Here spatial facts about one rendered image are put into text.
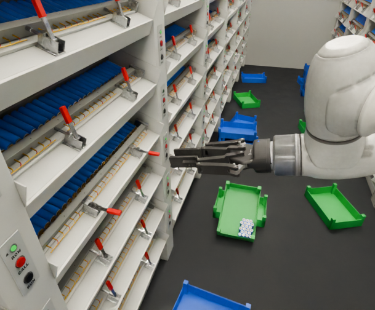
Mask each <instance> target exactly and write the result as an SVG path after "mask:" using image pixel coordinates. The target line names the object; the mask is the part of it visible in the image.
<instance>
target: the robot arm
mask: <svg viewBox="0 0 375 310"><path fill-rule="evenodd" d="M304 114H305V120H306V128H305V133H302V134H292V135H275V136H274V137H273V141H271V139H270V138H269V139H256V140H254V142H253V145H250V144H246V143H245V139H244V138H240V139H237V140H228V141H215V142H207V143H205V146H202V147H200V148H176V149H174V155H175V156H170V157H169V161H170V163H171V167H172V168H192V167H195V168H197V170H198V173H200V174H211V175H230V176H233V177H239V176H240V172H241V171H242V170H246V169H254V171H255V172H257V173H271V172H272V170H274V174H275V175H276V176H308V177H313V178H319V179H330V180H340V179H351V178H360V177H367V176H370V175H374V174H375V44H374V43H373V41H371V40H369V39H366V38H365V37H363V36H358V35H349V36H342V37H339V38H335V39H333V40H331V41H329V42H327V43H326V44H325V45H324V46H323V47H322V48H321V49H320V50H319V51H318V53H317V54H315V55H314V57H313V59H312V62H311V64H310V66H309V69H308V73H307V78H306V83H305V94H304ZM229 160H230V161H229Z"/></svg>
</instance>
